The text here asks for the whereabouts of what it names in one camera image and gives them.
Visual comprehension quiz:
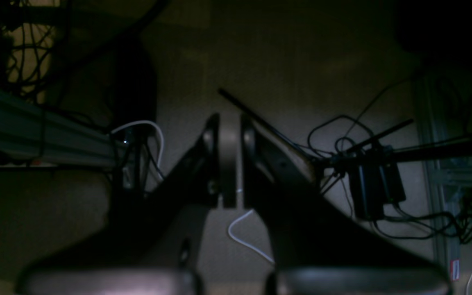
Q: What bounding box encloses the black power adapter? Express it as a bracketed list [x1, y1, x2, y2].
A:
[346, 162, 406, 222]

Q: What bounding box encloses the white cable on floor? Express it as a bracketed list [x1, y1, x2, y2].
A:
[111, 120, 277, 264]

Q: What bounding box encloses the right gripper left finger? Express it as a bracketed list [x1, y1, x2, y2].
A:
[15, 113, 220, 295]

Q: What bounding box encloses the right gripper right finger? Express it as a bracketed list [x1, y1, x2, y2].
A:
[240, 115, 453, 295]

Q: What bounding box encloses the aluminium frame rail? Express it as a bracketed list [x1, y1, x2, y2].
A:
[0, 90, 126, 168]

